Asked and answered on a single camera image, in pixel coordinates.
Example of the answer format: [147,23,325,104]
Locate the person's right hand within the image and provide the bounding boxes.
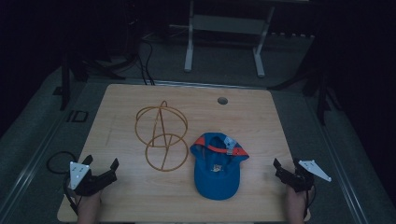
[286,184,310,208]

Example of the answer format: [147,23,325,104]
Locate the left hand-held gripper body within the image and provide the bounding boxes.
[68,161,119,197]

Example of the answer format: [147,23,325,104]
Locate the black tripod stand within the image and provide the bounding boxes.
[266,59,344,127]
[51,50,127,112]

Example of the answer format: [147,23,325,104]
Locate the black floor cables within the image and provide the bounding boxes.
[135,36,157,87]

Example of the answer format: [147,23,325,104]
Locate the person's left hand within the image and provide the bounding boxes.
[74,189,103,213]

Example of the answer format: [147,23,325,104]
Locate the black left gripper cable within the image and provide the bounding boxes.
[46,150,79,217]

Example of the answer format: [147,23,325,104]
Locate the gold wire hat stand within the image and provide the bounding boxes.
[134,99,191,173]

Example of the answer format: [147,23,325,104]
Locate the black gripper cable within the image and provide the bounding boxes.
[303,183,318,219]
[46,150,79,217]

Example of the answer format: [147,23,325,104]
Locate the white metal stand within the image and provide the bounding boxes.
[168,0,276,79]

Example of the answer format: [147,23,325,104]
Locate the blue baseball cap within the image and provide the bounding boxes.
[189,132,250,202]

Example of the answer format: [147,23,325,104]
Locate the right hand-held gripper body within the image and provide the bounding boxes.
[275,159,332,193]

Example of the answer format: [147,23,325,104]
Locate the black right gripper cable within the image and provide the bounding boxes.
[303,183,318,219]

